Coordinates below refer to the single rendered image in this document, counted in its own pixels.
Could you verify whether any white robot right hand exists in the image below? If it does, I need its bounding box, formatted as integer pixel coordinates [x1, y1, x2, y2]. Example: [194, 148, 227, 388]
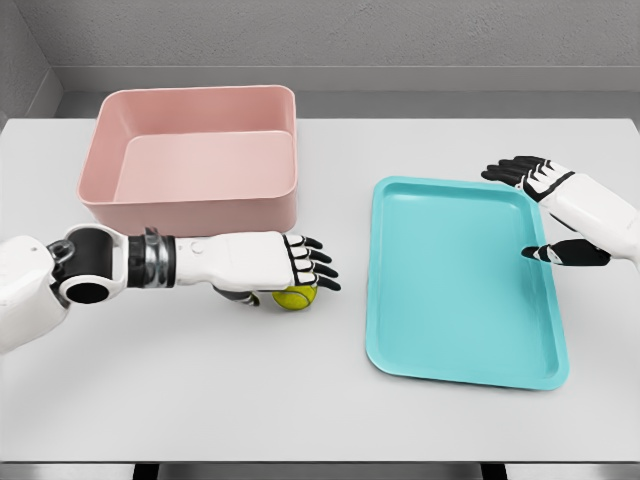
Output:
[480, 155, 632, 267]

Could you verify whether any pink plastic basket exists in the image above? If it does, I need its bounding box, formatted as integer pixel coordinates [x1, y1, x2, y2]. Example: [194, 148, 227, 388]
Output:
[76, 84, 298, 240]

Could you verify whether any yellow tennis ball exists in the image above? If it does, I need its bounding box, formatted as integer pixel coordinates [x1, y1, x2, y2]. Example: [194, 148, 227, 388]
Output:
[271, 284, 318, 312]

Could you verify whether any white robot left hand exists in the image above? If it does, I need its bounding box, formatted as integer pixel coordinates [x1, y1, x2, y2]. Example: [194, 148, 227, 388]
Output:
[210, 231, 343, 306]

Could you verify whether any blue plastic tray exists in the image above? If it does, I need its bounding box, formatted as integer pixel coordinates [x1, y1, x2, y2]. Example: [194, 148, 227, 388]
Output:
[365, 175, 571, 393]

